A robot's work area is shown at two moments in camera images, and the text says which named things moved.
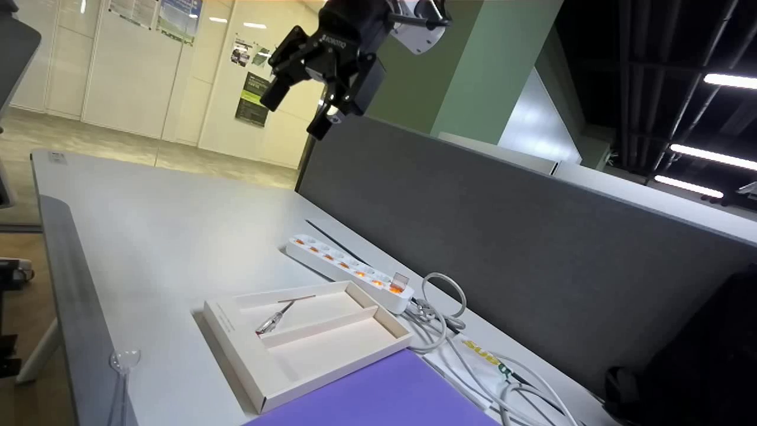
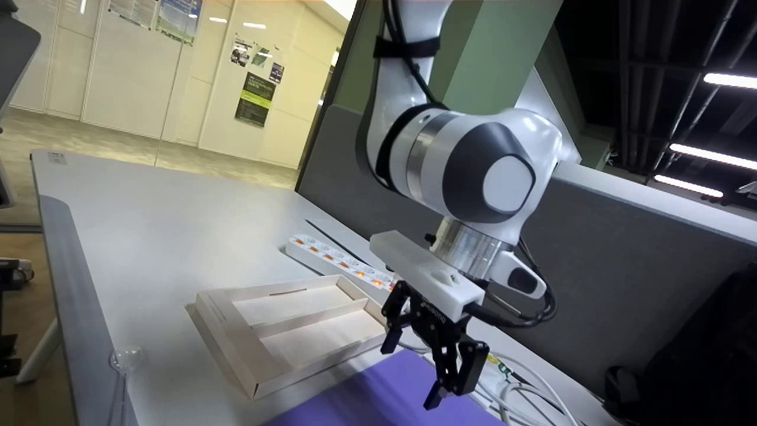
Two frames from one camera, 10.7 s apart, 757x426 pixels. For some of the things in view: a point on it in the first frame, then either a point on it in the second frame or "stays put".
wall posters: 258,75 stays put
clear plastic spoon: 124,360 stays put
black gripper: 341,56 → 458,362
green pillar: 473,79 stays put
